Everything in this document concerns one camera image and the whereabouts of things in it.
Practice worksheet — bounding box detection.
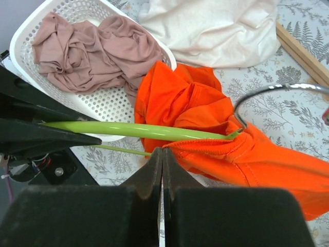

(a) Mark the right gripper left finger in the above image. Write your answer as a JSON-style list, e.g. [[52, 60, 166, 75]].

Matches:
[[1, 148, 162, 246]]

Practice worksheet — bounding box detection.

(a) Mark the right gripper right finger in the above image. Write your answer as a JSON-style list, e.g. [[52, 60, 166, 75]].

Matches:
[[162, 148, 314, 247]]

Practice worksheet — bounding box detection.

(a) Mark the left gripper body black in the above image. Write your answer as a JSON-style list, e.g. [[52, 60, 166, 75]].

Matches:
[[8, 149, 98, 185]]

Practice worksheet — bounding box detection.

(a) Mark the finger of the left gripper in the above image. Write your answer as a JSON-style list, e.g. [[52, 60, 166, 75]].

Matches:
[[1, 67, 95, 122], [1, 118, 102, 157]]

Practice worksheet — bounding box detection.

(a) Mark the green hanger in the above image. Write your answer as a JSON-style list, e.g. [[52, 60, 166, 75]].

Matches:
[[42, 83, 328, 142]]

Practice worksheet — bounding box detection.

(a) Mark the orange t shirt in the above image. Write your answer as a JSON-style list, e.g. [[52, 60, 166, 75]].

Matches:
[[135, 61, 328, 221]]

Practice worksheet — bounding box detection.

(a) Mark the white Coca-Cola t shirt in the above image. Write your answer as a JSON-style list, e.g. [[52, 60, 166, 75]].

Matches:
[[138, 0, 280, 68]]

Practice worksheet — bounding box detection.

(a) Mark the pink garment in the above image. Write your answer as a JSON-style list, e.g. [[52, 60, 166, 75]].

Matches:
[[32, 12, 162, 105]]

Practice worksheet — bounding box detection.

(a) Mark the wooden clothes rack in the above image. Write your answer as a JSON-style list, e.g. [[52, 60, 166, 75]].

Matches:
[[276, 22, 328, 86]]

